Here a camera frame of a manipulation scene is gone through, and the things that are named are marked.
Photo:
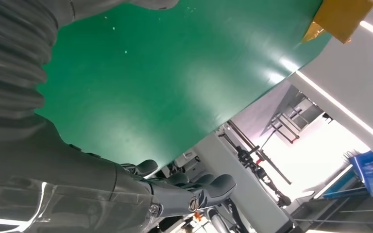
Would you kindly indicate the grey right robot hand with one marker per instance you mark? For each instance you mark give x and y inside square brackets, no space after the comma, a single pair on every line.
[61,180]

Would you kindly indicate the black tripod stand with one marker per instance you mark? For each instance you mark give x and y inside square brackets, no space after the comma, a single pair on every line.
[254,160]

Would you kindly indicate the long ceiling light strip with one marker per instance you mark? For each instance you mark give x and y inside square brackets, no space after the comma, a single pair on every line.
[333,181]

